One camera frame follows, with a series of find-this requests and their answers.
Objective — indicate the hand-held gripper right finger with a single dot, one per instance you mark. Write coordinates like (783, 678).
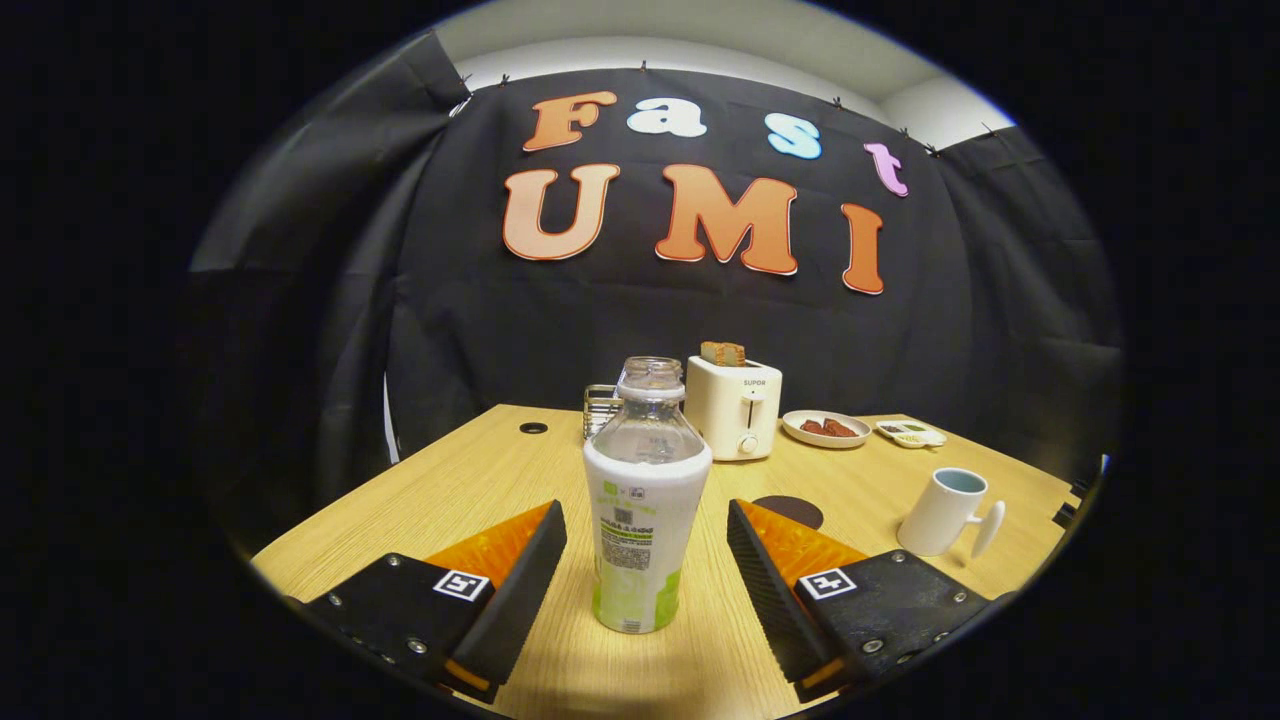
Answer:
(775, 590)

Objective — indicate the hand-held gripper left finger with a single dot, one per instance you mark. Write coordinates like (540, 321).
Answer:
(520, 590)

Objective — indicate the round dark brown coaster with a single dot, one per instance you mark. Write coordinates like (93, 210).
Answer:
(795, 510)

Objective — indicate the clear juice bottle white label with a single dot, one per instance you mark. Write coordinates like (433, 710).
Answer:
(645, 520)

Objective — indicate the white cup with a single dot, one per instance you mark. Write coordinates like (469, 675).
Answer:
(938, 515)

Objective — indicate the wooden table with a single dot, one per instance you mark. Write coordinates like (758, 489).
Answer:
(470, 480)

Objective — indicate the white oval plate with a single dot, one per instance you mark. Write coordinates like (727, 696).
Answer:
(795, 436)

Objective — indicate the white toaster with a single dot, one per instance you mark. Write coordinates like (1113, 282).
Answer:
(730, 400)

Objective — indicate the white divided sauce dish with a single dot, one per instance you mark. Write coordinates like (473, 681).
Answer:
(910, 434)

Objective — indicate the toast slice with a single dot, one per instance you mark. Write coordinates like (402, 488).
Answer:
(722, 353)

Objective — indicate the black backdrop cloth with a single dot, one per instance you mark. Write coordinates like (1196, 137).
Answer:
(600, 320)

